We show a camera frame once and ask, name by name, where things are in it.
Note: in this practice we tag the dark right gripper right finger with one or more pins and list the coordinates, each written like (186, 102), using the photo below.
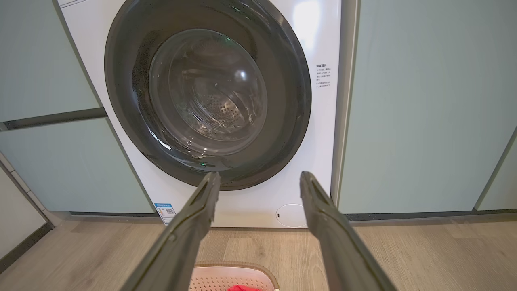
(339, 250)

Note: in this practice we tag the red jersey clothing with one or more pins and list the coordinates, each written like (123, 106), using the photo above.
(244, 288)

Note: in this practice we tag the black round washer door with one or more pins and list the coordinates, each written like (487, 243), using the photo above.
(210, 97)

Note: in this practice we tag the round white filter cover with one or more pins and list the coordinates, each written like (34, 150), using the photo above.
(288, 216)

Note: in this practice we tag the small black text label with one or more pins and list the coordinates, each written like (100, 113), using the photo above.
(323, 75)

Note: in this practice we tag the white perforated laundry basket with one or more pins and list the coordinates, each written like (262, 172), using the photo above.
(234, 275)

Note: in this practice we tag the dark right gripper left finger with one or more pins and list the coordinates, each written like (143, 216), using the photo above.
(177, 250)

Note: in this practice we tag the blue energy label sticker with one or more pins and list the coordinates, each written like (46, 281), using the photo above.
(165, 213)

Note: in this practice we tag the white front-load washing machine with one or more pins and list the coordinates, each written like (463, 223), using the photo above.
(319, 36)

